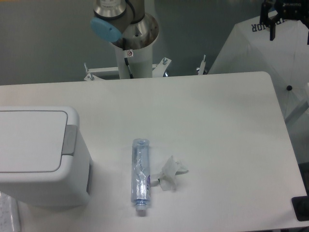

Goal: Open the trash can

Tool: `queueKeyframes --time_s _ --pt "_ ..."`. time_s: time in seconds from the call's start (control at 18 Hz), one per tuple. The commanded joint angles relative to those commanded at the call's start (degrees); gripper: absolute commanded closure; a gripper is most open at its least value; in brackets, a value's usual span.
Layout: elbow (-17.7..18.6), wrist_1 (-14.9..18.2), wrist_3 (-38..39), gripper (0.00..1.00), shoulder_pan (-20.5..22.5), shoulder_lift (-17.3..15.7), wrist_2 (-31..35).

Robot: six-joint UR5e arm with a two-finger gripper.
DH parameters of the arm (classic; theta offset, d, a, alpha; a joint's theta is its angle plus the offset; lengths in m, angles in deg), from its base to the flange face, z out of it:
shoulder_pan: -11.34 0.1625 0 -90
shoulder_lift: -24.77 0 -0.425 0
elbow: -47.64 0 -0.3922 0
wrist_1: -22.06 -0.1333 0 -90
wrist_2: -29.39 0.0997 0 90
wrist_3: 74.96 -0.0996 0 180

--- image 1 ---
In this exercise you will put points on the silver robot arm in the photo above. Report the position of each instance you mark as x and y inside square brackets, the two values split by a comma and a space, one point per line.
[125, 23]

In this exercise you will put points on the white plastic trash can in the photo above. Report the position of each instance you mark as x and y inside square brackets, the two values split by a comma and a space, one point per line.
[44, 160]

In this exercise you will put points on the white photography umbrella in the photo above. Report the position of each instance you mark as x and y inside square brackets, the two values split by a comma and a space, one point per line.
[248, 48]

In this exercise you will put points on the crumpled white paper tissue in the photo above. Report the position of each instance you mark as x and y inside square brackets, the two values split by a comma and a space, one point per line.
[167, 178]

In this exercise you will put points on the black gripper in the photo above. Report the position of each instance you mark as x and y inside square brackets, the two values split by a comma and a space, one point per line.
[286, 9]

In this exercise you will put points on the black device at table edge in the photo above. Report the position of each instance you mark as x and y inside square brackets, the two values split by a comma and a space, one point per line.
[301, 207]

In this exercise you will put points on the clear textured plastic item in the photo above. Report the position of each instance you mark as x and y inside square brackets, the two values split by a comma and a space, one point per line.
[9, 214]

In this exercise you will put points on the crushed clear plastic bottle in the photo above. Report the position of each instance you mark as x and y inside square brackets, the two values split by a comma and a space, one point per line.
[140, 175]

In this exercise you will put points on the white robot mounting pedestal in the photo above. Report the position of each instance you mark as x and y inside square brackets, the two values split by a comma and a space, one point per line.
[131, 64]

